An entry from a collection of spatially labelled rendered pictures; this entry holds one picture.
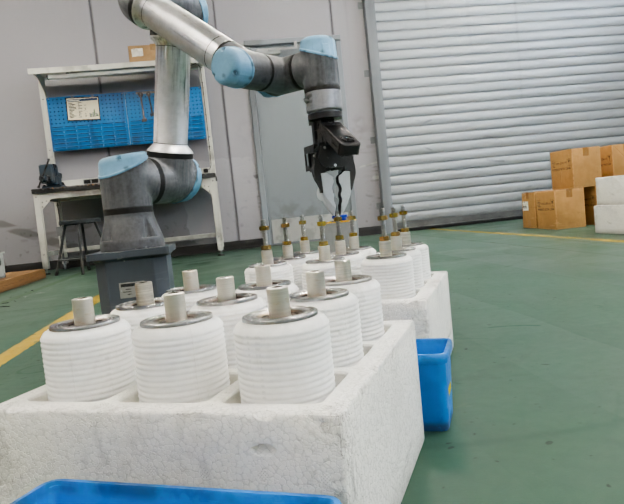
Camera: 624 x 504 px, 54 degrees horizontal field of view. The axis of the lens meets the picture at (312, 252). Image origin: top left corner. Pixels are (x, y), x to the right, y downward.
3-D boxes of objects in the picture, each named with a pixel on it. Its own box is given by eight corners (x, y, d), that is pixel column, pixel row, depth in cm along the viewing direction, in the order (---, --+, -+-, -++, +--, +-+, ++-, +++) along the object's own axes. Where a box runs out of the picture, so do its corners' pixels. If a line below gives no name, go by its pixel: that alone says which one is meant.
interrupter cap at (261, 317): (229, 329, 58) (228, 321, 58) (260, 313, 65) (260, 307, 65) (303, 326, 55) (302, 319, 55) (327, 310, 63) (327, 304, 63)
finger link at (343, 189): (343, 213, 132) (338, 171, 131) (355, 213, 126) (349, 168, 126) (330, 215, 131) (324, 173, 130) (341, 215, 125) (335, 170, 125)
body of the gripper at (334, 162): (337, 172, 133) (332, 117, 132) (354, 168, 125) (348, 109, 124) (305, 175, 130) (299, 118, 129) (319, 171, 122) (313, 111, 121)
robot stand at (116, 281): (101, 384, 139) (84, 255, 137) (116, 365, 158) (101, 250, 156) (183, 373, 142) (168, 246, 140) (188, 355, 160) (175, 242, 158)
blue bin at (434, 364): (266, 430, 99) (258, 358, 99) (289, 407, 110) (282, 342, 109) (453, 433, 90) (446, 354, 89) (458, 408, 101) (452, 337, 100)
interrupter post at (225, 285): (214, 305, 74) (211, 278, 74) (223, 302, 77) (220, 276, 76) (231, 304, 74) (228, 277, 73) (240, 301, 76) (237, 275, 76)
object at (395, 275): (375, 347, 119) (366, 256, 118) (424, 345, 116) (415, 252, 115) (364, 360, 110) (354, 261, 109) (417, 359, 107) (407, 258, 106)
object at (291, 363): (235, 512, 59) (214, 328, 57) (273, 469, 68) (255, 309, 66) (330, 520, 55) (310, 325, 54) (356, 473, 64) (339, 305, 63)
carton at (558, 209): (586, 226, 463) (583, 187, 461) (557, 229, 461) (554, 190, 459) (565, 225, 493) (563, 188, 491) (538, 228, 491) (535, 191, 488)
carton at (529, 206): (556, 224, 523) (553, 189, 520) (571, 224, 499) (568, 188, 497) (523, 227, 520) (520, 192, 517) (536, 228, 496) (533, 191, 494)
